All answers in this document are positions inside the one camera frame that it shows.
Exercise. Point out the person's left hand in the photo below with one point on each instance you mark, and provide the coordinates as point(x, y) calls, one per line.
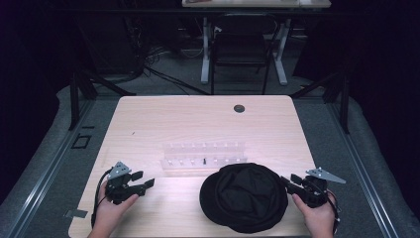
point(110, 213)

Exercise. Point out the black tape square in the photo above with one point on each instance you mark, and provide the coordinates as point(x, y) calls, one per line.
point(81, 141)

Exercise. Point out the grey tape strip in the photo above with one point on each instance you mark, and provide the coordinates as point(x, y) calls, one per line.
point(76, 213)

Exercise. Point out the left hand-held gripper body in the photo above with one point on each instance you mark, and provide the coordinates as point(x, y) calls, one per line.
point(123, 185)

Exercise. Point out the clear acrylic rack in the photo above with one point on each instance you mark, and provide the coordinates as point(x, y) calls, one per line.
point(203, 157)

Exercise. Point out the person's right hand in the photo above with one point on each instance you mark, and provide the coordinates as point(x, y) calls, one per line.
point(317, 219)

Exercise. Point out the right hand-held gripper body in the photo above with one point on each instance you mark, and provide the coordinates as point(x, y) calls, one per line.
point(313, 191)

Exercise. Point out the black metal frame stand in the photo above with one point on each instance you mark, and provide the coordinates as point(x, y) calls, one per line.
point(75, 99)
point(344, 102)

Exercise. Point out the black chair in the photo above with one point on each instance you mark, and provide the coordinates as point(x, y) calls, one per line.
point(241, 46)

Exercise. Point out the black table grommet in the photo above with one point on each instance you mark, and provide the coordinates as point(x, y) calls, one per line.
point(239, 108)

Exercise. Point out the black cloth hat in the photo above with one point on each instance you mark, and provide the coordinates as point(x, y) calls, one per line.
point(244, 198)

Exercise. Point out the white-legged desk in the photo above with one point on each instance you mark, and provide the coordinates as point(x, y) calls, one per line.
point(257, 3)

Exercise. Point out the metal floor rail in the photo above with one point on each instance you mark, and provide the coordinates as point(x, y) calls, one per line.
point(361, 172)
point(49, 168)

